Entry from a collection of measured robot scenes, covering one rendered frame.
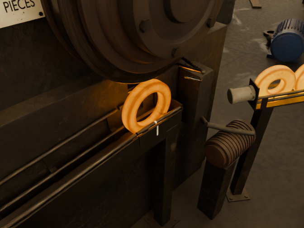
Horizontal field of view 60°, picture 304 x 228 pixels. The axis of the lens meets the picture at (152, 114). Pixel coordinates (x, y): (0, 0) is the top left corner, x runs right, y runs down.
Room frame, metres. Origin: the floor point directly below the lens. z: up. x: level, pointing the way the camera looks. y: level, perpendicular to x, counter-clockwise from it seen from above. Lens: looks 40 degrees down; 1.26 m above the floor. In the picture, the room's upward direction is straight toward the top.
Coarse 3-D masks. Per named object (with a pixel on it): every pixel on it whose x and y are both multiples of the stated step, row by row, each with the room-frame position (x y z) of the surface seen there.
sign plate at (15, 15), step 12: (0, 0) 0.52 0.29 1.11; (12, 0) 0.53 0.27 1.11; (24, 0) 0.55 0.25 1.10; (36, 0) 0.57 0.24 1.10; (0, 12) 0.52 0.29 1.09; (12, 12) 0.53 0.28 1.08; (24, 12) 0.54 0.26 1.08; (36, 12) 0.56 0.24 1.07; (0, 24) 0.51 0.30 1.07; (12, 24) 0.52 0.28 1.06
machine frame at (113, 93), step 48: (0, 48) 0.52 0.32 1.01; (48, 48) 0.58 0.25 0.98; (0, 96) 0.49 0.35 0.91; (48, 96) 0.54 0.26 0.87; (96, 96) 0.60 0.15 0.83; (0, 144) 0.42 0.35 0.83; (48, 144) 0.48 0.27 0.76; (192, 144) 0.93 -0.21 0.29; (0, 192) 0.38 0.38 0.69; (96, 192) 0.55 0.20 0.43; (144, 192) 0.71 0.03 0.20
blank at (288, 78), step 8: (264, 72) 0.84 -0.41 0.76; (272, 72) 0.83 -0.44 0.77; (280, 72) 0.83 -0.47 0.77; (288, 72) 0.84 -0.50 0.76; (256, 80) 0.84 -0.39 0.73; (264, 80) 0.82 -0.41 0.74; (272, 80) 0.83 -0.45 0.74; (280, 80) 0.87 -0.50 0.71; (288, 80) 0.84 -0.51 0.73; (264, 88) 0.83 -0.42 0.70; (280, 88) 0.85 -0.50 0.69; (288, 88) 0.84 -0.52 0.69; (280, 96) 0.84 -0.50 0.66
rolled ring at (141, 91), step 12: (144, 84) 0.64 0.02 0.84; (156, 84) 0.65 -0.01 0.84; (132, 96) 0.61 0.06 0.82; (144, 96) 0.62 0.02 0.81; (168, 96) 0.69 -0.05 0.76; (132, 108) 0.59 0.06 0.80; (156, 108) 0.69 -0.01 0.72; (168, 108) 0.69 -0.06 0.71; (132, 120) 0.58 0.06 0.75; (144, 120) 0.65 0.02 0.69; (132, 132) 0.58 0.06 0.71
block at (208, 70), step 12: (180, 72) 0.81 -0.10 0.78; (192, 72) 0.78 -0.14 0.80; (180, 84) 0.81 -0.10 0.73; (192, 84) 0.77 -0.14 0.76; (204, 84) 0.76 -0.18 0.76; (180, 96) 0.80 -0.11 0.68; (192, 96) 0.76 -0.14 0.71; (204, 96) 0.77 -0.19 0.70; (192, 108) 0.76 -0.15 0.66; (204, 108) 0.78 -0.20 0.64; (192, 120) 0.75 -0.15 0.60
